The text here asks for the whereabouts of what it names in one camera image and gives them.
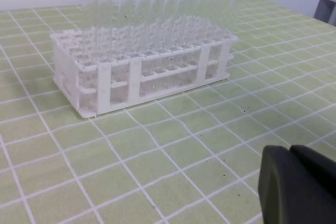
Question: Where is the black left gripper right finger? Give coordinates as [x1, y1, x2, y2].
[288, 145, 335, 203]

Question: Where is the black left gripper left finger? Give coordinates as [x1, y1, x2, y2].
[258, 145, 335, 223]

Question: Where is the clear glass test tube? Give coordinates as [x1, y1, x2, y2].
[180, 0, 191, 45]

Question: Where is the green grid tablecloth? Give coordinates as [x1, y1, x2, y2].
[1, 0, 335, 223]

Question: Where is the white test tube rack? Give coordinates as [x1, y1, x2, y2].
[50, 16, 237, 119]

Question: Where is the glass tube in rack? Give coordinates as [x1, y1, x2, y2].
[81, 0, 97, 63]

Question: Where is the grey frame at wall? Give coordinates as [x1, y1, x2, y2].
[313, 0, 335, 26]

